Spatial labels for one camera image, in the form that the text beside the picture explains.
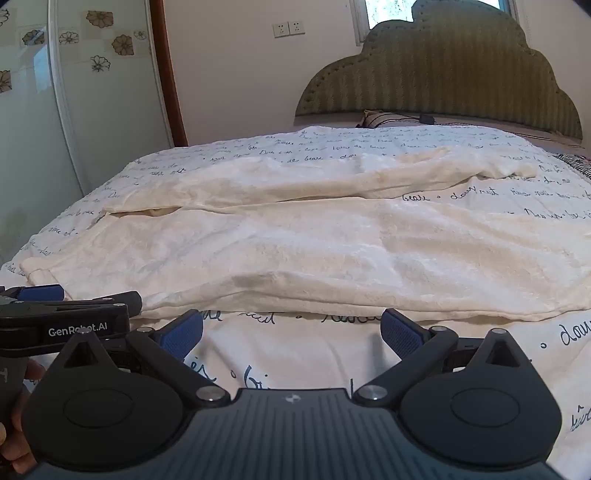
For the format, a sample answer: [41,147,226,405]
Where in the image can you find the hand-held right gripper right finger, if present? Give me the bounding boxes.
[353,308,533,403]

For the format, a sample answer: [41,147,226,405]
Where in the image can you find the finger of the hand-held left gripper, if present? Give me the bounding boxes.
[0,285,65,303]
[60,291,143,319]

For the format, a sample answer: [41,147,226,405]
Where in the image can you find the patterned blanket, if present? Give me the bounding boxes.
[553,152,591,180]

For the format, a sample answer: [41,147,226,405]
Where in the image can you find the cream fleece pants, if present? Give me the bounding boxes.
[21,147,591,325]

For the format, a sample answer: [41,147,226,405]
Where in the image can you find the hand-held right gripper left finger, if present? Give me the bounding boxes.
[59,309,232,408]

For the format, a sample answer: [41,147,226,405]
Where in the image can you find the striped pillow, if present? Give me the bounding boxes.
[356,109,586,149]

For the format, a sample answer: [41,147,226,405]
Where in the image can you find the brown wooden door frame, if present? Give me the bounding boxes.
[148,0,188,148]

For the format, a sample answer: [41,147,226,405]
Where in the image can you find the white script-print quilt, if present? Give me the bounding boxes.
[0,124,591,480]

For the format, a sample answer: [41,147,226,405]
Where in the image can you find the flower-print frosted sliding door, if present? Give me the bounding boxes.
[0,0,177,266]

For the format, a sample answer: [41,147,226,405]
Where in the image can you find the black charger cable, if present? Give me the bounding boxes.
[381,112,437,124]

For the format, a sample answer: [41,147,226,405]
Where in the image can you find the person's left hand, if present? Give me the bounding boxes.
[0,357,48,475]

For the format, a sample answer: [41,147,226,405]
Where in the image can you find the green padded headboard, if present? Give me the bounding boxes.
[294,0,584,139]

